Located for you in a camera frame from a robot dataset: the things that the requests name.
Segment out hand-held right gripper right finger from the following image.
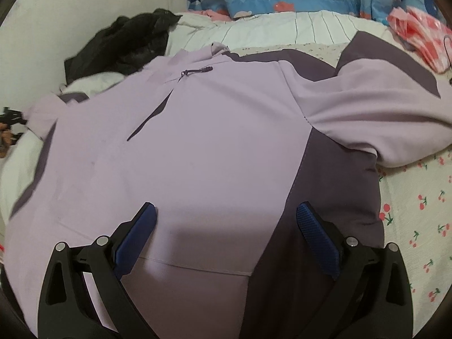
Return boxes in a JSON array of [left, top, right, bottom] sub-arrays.
[[293, 202, 414, 339]]

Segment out white striped quilt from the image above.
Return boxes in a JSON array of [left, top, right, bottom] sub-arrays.
[[166, 10, 389, 57]]

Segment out pink checkered cloth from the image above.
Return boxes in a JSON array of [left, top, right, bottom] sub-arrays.
[[386, 5, 452, 75]]

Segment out light purple jacket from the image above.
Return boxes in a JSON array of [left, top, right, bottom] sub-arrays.
[[7, 30, 452, 339]]

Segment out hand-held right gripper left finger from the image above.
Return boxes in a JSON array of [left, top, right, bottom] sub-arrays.
[[37, 202, 158, 339]]

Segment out black garment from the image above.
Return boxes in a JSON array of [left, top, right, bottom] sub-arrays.
[[64, 8, 182, 83]]

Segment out cherry print bed sheet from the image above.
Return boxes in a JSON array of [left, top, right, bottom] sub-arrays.
[[229, 25, 452, 333]]

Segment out black cable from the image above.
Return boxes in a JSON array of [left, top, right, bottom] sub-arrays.
[[442, 36, 452, 86]]

